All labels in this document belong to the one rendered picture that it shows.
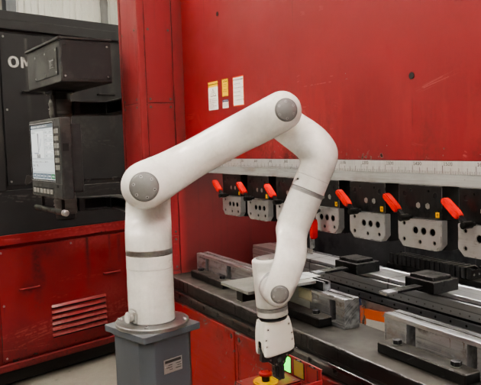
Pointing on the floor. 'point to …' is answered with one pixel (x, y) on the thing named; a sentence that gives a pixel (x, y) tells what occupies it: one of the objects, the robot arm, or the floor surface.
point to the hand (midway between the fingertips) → (278, 370)
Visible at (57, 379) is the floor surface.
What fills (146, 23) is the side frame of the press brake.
